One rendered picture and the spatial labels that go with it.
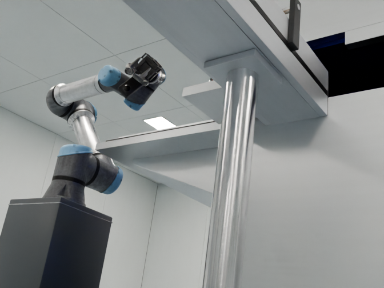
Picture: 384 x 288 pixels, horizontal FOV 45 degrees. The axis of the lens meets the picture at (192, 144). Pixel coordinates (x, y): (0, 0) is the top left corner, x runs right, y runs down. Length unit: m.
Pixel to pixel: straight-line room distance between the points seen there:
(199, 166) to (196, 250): 6.82
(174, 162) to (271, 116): 0.36
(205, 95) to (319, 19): 0.29
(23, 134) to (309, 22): 6.21
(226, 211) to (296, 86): 0.26
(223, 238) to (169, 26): 0.30
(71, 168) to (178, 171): 0.60
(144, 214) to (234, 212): 7.93
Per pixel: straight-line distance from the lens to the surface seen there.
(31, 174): 6.99
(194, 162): 1.11
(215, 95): 0.86
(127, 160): 1.27
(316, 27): 0.98
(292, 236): 0.81
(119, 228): 8.07
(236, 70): 0.71
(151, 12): 0.65
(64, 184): 1.63
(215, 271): 0.61
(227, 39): 0.67
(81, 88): 1.83
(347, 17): 0.96
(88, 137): 1.90
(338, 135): 0.84
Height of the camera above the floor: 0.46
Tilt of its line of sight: 22 degrees up
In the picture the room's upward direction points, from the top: 8 degrees clockwise
